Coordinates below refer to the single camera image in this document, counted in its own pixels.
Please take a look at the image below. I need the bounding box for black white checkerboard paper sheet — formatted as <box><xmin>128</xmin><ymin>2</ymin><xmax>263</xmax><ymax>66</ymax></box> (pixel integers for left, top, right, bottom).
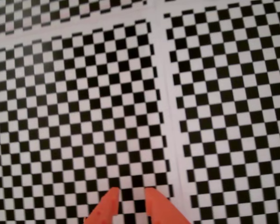
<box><xmin>0</xmin><ymin>9</ymin><xmax>177</xmax><ymax>224</ymax></box>
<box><xmin>158</xmin><ymin>0</ymin><xmax>280</xmax><ymax>224</ymax></box>
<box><xmin>0</xmin><ymin>0</ymin><xmax>154</xmax><ymax>39</ymax></box>

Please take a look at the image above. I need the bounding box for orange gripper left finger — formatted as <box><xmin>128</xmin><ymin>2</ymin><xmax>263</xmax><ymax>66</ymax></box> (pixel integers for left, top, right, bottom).
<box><xmin>83</xmin><ymin>187</ymin><xmax>120</xmax><ymax>224</ymax></box>

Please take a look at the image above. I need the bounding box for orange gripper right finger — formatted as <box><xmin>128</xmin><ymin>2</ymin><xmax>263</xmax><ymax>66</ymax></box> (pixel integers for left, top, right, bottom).
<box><xmin>144</xmin><ymin>187</ymin><xmax>191</xmax><ymax>224</ymax></box>

